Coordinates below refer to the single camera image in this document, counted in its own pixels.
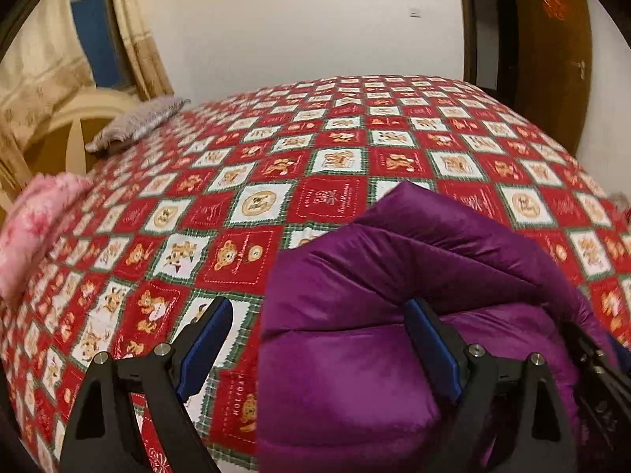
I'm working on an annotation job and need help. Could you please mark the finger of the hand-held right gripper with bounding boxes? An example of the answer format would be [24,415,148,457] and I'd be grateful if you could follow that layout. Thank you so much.
[561,322,631,390]

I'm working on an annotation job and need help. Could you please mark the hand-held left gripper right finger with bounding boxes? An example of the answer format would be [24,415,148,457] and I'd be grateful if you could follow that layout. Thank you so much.
[403,298,579,473]

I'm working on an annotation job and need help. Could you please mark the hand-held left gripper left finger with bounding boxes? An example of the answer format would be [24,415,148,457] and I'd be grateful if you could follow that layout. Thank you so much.
[60,297,234,473]

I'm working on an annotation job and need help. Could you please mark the purple puffer jacket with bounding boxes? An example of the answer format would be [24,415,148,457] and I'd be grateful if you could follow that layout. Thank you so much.
[256,181,631,473]

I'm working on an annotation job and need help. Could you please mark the red checkered printed bed sheet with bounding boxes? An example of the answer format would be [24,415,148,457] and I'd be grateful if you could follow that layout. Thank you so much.
[0,74,631,473]

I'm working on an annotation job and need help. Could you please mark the pink floral pillow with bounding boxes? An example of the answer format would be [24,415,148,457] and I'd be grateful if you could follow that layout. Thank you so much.
[0,172,94,309]

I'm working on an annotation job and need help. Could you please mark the grey knitted pillow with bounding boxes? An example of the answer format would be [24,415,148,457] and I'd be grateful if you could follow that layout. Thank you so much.
[85,96,192,153]

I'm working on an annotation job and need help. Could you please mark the cream wooden headboard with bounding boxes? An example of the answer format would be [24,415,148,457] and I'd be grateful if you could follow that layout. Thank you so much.
[0,86,145,212]

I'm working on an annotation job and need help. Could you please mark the narrow beige patterned curtain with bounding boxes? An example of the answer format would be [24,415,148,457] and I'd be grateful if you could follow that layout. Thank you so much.
[109,0,174,103]

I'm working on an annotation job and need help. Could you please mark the brown wooden door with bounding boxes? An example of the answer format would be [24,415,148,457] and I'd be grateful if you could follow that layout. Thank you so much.
[510,0,593,126]

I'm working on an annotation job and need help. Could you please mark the wide beige patterned curtain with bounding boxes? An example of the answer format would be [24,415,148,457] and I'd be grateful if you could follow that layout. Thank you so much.
[0,0,95,146]

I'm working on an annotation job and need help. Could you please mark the blue window pane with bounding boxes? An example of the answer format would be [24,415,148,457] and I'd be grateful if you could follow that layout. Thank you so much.
[69,0,124,92]

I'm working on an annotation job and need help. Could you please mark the red door ornament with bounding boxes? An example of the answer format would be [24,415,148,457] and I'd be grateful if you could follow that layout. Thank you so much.
[541,0,570,23]

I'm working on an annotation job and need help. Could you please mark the dark door frame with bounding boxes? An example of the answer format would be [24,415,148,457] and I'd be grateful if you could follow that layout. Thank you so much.
[454,0,521,106]

